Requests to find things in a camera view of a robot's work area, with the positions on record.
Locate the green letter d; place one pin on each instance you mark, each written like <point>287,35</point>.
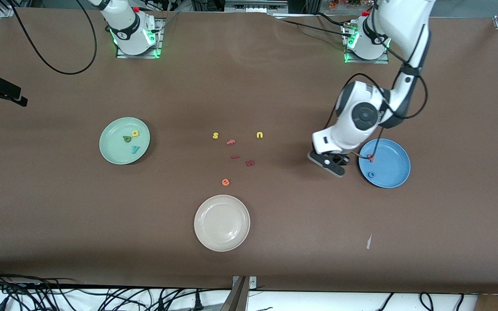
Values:
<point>126,138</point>

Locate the blue plate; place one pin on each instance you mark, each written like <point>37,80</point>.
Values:
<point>391,164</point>

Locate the white paper scrap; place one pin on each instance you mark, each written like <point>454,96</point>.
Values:
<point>368,242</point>

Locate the green plate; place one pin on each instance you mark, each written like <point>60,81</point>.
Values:
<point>117,129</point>

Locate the brown table cover sheet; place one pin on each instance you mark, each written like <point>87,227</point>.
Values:
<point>275,259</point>

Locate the beige plate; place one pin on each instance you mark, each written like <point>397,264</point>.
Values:
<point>222,223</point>

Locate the grey angled metal bar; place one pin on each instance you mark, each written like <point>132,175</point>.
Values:
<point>236,300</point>

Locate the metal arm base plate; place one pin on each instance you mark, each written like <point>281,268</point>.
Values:
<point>361,61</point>
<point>123,55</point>

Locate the silver corner bracket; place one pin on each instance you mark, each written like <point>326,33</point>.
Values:
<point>252,283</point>

